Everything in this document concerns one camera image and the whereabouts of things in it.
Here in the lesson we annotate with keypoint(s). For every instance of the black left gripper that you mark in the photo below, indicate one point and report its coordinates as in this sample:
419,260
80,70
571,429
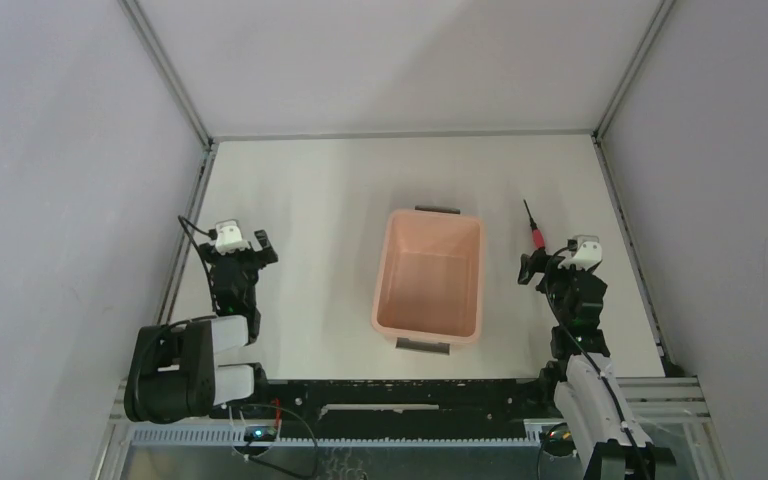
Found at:
245,255

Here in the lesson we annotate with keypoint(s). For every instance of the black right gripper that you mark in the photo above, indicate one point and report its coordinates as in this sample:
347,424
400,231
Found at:
537,262

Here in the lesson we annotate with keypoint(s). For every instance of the red handled screwdriver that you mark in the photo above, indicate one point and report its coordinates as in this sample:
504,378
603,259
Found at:
536,234

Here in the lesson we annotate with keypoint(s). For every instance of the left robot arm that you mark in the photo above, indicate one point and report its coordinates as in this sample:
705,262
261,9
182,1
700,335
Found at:
174,373

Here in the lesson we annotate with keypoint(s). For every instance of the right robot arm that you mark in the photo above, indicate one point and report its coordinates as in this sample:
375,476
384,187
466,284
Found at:
609,440

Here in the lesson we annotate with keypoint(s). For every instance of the pink plastic bin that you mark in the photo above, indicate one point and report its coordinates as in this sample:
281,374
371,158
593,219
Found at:
429,288

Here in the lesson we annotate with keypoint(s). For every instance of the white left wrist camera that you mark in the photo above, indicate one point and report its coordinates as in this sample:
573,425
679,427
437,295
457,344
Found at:
232,237

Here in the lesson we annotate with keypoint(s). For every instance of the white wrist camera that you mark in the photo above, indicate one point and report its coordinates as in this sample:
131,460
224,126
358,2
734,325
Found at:
585,253
232,237

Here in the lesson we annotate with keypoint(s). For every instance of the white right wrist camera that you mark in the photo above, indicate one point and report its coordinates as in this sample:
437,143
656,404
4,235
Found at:
585,253

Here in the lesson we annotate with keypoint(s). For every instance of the left aluminium frame rail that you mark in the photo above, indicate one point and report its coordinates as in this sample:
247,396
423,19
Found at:
180,262

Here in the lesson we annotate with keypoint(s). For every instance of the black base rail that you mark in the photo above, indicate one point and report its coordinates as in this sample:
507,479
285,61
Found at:
423,410

